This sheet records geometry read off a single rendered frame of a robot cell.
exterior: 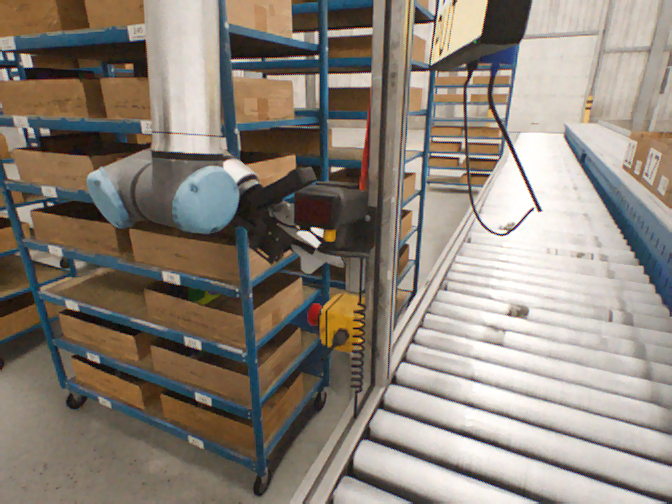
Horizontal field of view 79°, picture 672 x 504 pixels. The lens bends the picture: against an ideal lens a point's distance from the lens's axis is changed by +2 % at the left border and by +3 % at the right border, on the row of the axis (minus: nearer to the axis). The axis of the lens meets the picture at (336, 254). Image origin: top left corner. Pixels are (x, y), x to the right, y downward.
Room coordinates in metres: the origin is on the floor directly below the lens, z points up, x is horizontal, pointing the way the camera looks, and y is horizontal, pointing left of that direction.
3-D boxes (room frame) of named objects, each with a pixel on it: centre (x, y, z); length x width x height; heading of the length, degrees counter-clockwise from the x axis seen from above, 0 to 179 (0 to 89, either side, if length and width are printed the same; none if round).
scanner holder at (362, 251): (0.52, -0.01, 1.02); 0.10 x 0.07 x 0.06; 155
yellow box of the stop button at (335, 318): (0.56, 0.00, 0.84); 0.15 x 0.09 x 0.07; 155
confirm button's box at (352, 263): (0.58, -0.04, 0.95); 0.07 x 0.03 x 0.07; 155
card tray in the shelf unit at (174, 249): (1.17, 0.36, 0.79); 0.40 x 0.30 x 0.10; 66
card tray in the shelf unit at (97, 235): (1.38, 0.79, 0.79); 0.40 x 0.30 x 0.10; 66
